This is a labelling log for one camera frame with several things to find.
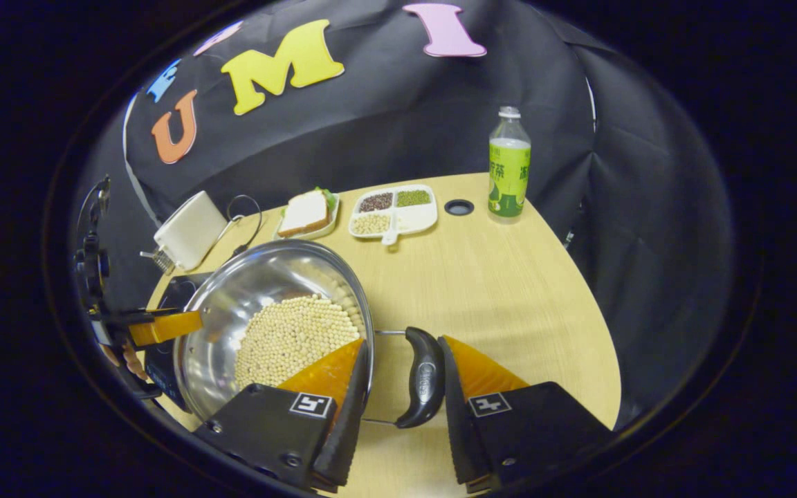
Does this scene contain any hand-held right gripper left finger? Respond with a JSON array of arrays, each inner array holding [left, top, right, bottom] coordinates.
[[193, 338, 372, 493]]

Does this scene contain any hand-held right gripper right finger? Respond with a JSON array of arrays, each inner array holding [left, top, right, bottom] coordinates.
[[437, 335, 615, 493]]

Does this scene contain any black induction cooktop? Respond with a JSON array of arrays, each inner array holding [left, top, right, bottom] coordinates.
[[144, 272, 214, 414]]

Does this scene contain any stainless steel pot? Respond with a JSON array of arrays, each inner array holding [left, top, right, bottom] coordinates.
[[174, 239, 446, 430]]

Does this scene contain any white toaster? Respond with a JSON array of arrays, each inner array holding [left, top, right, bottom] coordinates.
[[154, 191, 228, 272]]

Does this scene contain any pile of soybeans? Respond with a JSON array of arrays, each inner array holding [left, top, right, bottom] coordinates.
[[235, 294, 362, 389]]

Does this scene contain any white bread sandwich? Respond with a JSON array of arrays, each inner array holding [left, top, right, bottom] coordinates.
[[278, 188, 336, 237]]

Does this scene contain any white sandwich plate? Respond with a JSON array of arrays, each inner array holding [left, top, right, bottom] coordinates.
[[273, 190, 342, 241]]

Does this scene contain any heap of pale beans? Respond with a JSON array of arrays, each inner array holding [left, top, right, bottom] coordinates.
[[351, 213, 392, 236]]

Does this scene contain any white divided tray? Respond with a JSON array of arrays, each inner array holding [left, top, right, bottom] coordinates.
[[348, 184, 439, 246]]

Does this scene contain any green tea bottle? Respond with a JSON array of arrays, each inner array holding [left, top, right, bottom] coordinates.
[[487, 106, 533, 219]]

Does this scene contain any metal wire rack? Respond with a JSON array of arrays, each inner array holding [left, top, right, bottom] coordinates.
[[140, 247, 175, 275]]

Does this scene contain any black power cable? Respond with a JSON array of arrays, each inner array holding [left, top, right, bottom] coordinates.
[[224, 194, 264, 258]]

